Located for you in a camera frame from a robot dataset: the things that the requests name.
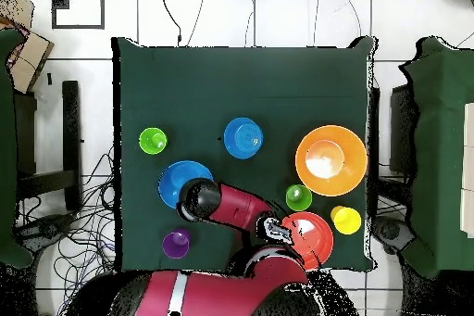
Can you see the small light blue bowl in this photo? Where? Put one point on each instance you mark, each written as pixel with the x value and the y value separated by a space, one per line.
pixel 243 138

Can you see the large blue bowl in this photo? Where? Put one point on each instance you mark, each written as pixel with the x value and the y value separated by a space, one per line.
pixel 172 182

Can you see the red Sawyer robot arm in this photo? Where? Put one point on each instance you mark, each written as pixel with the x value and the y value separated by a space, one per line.
pixel 240 208

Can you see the dark green tablecloth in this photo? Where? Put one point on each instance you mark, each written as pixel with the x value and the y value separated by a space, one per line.
pixel 240 82

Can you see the smooth green cup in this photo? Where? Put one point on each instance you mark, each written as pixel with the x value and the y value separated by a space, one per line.
pixel 301 202

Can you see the ridged green cup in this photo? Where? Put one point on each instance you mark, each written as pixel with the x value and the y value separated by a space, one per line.
pixel 149 140

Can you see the purple cup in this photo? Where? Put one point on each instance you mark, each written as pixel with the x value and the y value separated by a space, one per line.
pixel 173 247

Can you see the red-orange bowl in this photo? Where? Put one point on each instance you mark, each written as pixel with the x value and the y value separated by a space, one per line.
pixel 318 242

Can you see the large yellow-orange bowl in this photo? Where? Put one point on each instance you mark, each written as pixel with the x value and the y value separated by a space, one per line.
pixel 355 169

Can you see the yellow cup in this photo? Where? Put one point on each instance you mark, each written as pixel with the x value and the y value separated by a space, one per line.
pixel 346 221

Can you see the black equipment cabinet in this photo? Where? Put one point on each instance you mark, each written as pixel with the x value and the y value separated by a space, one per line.
pixel 401 134

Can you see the grey black stand base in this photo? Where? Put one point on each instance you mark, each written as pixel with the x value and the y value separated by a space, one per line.
pixel 48 227
pixel 390 230

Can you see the green cloth side table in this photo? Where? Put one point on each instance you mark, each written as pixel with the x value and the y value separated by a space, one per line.
pixel 5 145
pixel 440 145

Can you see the cardboard box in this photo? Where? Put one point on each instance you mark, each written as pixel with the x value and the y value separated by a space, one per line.
pixel 27 60

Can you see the white boxes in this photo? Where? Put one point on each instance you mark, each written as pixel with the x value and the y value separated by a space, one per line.
pixel 469 167

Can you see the black stand frame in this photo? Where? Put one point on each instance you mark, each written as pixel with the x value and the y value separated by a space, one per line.
pixel 374 145
pixel 71 127

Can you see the black square floor frame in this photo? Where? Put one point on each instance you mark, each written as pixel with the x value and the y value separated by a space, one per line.
pixel 77 27

